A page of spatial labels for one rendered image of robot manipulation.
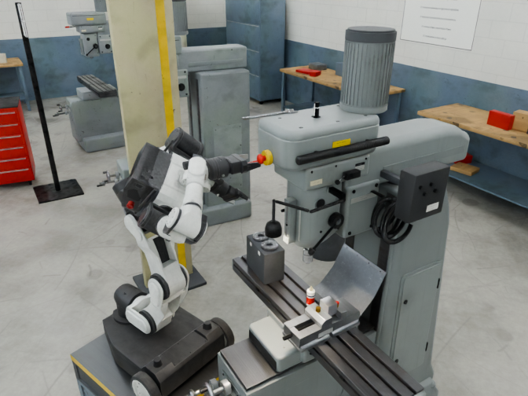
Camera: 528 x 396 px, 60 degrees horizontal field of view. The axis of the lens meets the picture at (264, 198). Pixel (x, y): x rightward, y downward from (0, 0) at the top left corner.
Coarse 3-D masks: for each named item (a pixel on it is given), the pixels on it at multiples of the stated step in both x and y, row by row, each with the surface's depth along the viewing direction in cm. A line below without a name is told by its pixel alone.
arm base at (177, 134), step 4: (176, 128) 209; (180, 128) 206; (172, 132) 208; (176, 132) 206; (180, 132) 204; (172, 136) 207; (176, 136) 204; (180, 136) 203; (168, 140) 207; (176, 140) 204; (180, 140) 204; (164, 144) 210; (172, 144) 204; (176, 144) 203; (168, 148) 208; (172, 148) 203; (176, 148) 204; (200, 148) 212; (176, 152) 205; (180, 152) 206; (184, 152) 207; (200, 152) 211; (188, 156) 208
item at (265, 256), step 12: (252, 240) 244; (264, 240) 243; (252, 252) 246; (264, 252) 234; (276, 252) 235; (252, 264) 249; (264, 264) 235; (276, 264) 238; (264, 276) 238; (276, 276) 241
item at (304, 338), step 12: (336, 300) 219; (336, 312) 208; (348, 312) 212; (288, 324) 203; (300, 324) 205; (312, 324) 205; (336, 324) 206; (348, 324) 211; (300, 336) 197; (312, 336) 200; (324, 336) 204; (300, 348) 198
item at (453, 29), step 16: (416, 0) 623; (432, 0) 603; (448, 0) 583; (464, 0) 564; (480, 0) 547; (416, 16) 629; (432, 16) 608; (448, 16) 588; (464, 16) 569; (416, 32) 635; (432, 32) 614; (448, 32) 594; (464, 32) 574; (464, 48) 579
